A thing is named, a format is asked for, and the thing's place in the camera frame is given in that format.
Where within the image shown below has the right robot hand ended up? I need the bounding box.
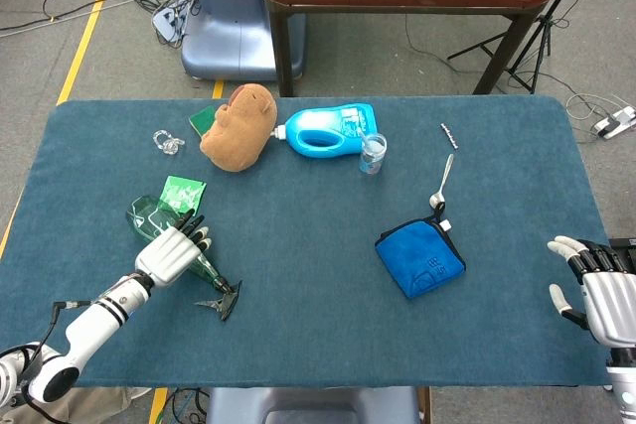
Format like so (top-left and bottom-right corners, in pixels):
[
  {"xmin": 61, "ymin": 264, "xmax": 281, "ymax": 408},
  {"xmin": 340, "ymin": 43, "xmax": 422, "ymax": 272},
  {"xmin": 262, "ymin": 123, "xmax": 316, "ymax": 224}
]
[{"xmin": 546, "ymin": 235, "xmax": 636, "ymax": 347}]

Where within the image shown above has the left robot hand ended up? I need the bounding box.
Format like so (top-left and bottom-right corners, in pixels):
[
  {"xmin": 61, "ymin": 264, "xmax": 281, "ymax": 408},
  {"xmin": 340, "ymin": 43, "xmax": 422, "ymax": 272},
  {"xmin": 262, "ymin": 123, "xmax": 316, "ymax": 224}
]
[{"xmin": 134, "ymin": 214, "xmax": 214, "ymax": 291}]

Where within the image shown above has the green spray bottle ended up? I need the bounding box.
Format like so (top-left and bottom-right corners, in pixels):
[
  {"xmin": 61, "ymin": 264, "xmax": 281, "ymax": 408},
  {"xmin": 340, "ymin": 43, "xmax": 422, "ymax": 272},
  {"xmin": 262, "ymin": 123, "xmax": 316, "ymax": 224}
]
[{"xmin": 125, "ymin": 195, "xmax": 244, "ymax": 323}]

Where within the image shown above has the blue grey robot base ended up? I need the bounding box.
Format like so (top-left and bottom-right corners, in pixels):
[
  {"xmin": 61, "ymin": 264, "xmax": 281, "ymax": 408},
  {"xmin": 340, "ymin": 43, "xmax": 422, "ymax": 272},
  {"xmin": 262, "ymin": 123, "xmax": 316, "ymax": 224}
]
[{"xmin": 180, "ymin": 0, "xmax": 307, "ymax": 83}]

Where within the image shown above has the blue detergent bottle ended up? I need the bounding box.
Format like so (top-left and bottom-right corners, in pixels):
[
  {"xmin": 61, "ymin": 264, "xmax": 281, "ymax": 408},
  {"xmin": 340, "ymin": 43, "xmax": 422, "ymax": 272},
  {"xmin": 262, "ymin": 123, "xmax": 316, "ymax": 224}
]
[{"xmin": 270, "ymin": 102, "xmax": 381, "ymax": 160}]

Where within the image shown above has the black tripod stand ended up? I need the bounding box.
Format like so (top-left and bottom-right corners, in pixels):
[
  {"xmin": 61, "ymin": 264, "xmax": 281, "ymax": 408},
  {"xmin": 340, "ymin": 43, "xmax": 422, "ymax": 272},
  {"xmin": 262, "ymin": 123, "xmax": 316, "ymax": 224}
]
[{"xmin": 446, "ymin": 0, "xmax": 598, "ymax": 95}]

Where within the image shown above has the green foil packet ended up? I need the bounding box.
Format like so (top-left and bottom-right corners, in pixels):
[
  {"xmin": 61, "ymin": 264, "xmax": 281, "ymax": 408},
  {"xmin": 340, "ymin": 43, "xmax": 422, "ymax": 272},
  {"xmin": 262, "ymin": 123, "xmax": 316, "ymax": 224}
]
[{"xmin": 157, "ymin": 175, "xmax": 208, "ymax": 214}]

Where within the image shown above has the clear crumpled plastic piece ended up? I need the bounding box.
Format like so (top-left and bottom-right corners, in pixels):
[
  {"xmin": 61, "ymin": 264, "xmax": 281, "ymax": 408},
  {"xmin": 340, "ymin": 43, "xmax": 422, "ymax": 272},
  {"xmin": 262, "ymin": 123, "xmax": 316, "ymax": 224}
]
[{"xmin": 152, "ymin": 129, "xmax": 187, "ymax": 158}]

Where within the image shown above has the green yellow sponge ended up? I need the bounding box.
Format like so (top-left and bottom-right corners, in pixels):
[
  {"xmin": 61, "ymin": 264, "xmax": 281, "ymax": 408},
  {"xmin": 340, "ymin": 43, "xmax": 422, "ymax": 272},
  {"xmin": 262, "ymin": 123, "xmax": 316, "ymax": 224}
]
[{"xmin": 188, "ymin": 104, "xmax": 221, "ymax": 139}]

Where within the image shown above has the brown capybara plush toy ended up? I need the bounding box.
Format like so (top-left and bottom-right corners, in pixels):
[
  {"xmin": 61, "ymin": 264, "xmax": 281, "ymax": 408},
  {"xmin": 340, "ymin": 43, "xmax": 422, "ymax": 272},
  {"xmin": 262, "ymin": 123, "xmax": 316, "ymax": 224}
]
[{"xmin": 199, "ymin": 82, "xmax": 279, "ymax": 174}]

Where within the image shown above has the blue felt table cover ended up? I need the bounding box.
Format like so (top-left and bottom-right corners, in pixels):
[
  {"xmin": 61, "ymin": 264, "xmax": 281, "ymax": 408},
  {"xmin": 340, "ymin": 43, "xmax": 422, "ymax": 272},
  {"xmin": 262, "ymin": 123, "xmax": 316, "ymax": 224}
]
[{"xmin": 0, "ymin": 95, "xmax": 616, "ymax": 390}]

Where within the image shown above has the white power strip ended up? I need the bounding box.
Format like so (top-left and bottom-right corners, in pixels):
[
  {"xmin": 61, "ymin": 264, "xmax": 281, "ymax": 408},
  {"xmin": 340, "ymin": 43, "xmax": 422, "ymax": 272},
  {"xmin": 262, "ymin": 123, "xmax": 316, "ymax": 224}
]
[{"xmin": 593, "ymin": 105, "xmax": 636, "ymax": 140}]

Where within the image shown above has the blue microfiber towel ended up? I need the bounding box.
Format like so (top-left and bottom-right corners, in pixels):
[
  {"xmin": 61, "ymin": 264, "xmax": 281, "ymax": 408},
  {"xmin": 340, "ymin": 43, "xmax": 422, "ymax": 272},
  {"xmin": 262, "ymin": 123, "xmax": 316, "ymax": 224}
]
[{"xmin": 375, "ymin": 203, "xmax": 467, "ymax": 301}]

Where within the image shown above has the metal spoon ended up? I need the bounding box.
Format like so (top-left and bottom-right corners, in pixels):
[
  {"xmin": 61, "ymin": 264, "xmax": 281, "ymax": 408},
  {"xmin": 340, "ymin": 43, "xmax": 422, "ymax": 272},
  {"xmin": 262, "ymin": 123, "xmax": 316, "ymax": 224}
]
[{"xmin": 428, "ymin": 153, "xmax": 456, "ymax": 211}]

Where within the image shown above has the grey robot torso base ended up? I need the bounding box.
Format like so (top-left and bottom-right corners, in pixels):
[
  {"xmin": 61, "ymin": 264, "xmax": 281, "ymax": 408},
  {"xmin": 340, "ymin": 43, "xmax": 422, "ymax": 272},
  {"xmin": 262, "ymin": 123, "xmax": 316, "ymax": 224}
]
[{"xmin": 205, "ymin": 386, "xmax": 424, "ymax": 424}]

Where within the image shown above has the clear plastic jar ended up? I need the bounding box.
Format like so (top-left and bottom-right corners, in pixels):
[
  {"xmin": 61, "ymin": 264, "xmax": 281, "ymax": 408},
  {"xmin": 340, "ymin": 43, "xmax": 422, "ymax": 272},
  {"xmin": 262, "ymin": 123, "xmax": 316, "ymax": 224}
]
[{"xmin": 360, "ymin": 133, "xmax": 389, "ymax": 177}]

